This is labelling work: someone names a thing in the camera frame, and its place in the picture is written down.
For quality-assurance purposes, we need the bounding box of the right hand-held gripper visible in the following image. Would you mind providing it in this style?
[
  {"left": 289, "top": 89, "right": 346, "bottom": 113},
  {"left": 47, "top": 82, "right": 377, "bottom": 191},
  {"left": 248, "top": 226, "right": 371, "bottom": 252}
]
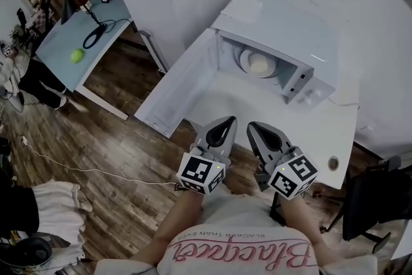
[{"left": 246, "top": 120, "right": 319, "bottom": 202}]

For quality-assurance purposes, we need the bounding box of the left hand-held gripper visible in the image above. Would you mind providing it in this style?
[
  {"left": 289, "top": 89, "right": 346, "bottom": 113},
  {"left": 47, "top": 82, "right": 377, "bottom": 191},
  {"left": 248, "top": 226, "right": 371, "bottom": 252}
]
[{"left": 176, "top": 115, "right": 239, "bottom": 196}]

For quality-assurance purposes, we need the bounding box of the white microwave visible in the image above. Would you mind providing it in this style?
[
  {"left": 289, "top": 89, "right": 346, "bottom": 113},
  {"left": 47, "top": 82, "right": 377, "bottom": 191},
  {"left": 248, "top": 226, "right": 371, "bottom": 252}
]
[{"left": 133, "top": 0, "right": 337, "bottom": 139}]

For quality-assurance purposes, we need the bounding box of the white plate of food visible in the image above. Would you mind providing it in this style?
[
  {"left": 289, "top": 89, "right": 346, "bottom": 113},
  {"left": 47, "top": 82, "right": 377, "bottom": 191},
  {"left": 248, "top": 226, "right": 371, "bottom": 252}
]
[{"left": 238, "top": 45, "right": 279, "bottom": 79}]

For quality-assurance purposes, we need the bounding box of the person's left forearm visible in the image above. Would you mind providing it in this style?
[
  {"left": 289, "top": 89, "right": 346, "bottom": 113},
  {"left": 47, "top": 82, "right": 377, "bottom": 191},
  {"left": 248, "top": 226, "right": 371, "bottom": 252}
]
[{"left": 128, "top": 187, "right": 207, "bottom": 268}]

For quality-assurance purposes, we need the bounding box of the person's right forearm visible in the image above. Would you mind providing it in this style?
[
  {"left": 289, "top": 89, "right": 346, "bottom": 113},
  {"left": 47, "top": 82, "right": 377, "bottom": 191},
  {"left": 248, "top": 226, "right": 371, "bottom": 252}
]
[{"left": 279, "top": 193, "right": 344, "bottom": 265}]

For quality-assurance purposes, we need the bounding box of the white shirt with pink print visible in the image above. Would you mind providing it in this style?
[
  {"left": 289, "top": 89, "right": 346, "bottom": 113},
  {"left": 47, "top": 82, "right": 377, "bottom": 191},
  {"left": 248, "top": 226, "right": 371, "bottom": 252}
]
[{"left": 93, "top": 183, "right": 379, "bottom": 275}]

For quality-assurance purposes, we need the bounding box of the black office chair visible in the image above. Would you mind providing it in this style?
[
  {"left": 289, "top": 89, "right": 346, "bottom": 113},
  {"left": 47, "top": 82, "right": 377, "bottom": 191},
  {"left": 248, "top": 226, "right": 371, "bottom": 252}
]
[{"left": 321, "top": 156, "right": 412, "bottom": 246}]

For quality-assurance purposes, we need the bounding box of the green ball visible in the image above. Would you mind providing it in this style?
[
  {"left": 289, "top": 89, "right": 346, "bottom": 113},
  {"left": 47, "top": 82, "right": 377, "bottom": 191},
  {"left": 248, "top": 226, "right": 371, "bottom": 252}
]
[{"left": 70, "top": 48, "right": 86, "bottom": 65}]

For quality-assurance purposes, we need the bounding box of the white ruffled cloth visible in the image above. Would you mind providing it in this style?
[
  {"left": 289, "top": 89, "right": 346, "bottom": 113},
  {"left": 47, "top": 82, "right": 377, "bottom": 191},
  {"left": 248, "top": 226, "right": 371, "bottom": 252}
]
[{"left": 30, "top": 179, "right": 94, "bottom": 265}]

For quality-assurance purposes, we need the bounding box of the light blue table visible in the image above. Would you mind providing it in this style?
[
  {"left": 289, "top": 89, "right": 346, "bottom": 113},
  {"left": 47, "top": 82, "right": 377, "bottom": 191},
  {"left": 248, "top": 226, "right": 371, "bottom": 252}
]
[{"left": 34, "top": 0, "right": 169, "bottom": 122}]

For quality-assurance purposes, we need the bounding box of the white microwave power cable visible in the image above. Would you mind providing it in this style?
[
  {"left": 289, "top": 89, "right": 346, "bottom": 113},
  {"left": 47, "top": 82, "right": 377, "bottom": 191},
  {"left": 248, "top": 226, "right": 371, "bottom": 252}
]
[{"left": 328, "top": 97, "right": 360, "bottom": 109}]

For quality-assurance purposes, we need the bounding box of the white cable on floor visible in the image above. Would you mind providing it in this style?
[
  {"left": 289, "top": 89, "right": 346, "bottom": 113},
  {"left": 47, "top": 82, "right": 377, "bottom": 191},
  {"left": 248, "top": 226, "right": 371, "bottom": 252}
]
[{"left": 21, "top": 135, "right": 182, "bottom": 188}]

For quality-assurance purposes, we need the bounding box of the thin black cable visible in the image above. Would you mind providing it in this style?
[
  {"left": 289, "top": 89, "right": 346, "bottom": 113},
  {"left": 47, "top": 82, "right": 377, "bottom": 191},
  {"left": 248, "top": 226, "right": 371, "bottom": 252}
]
[{"left": 102, "top": 18, "right": 133, "bottom": 33}]

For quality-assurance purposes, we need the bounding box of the black ring-shaped stand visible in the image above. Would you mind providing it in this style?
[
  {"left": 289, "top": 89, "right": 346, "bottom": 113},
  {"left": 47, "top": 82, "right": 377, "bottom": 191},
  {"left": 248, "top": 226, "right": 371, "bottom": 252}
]
[{"left": 82, "top": 24, "right": 108, "bottom": 50}]

